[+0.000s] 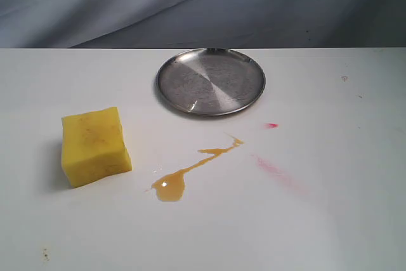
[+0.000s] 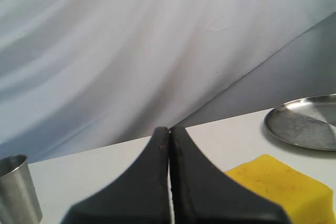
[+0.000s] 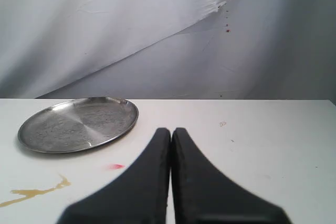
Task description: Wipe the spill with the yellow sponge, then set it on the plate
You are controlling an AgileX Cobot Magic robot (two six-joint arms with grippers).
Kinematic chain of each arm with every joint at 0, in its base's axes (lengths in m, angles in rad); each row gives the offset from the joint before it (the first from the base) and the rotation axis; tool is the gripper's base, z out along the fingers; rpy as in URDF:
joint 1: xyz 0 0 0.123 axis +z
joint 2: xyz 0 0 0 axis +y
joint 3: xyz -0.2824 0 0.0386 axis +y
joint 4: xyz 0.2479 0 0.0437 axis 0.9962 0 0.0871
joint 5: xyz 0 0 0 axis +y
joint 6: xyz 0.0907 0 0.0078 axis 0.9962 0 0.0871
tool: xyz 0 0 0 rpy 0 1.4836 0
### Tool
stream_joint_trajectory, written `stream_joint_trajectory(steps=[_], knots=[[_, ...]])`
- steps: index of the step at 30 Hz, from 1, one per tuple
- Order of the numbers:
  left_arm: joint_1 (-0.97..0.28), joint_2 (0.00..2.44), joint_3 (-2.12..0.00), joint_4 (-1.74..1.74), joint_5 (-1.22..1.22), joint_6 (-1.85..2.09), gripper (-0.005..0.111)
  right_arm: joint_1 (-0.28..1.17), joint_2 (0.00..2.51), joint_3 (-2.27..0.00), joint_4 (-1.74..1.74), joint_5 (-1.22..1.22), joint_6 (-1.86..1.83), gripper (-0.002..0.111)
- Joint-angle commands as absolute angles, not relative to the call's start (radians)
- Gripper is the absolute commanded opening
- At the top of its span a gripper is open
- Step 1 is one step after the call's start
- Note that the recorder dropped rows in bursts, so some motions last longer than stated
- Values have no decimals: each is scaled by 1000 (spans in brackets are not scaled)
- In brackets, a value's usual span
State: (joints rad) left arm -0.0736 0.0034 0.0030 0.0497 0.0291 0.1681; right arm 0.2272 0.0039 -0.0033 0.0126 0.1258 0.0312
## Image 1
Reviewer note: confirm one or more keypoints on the yellow sponge block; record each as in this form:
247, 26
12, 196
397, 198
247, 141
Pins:
93, 147

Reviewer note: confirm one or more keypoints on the orange sauce spill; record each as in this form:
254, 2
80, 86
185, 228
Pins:
170, 188

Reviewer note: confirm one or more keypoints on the round stainless steel plate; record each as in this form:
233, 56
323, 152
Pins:
210, 82

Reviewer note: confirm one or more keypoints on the grey backdrop cloth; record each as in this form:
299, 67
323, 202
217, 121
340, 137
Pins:
202, 23

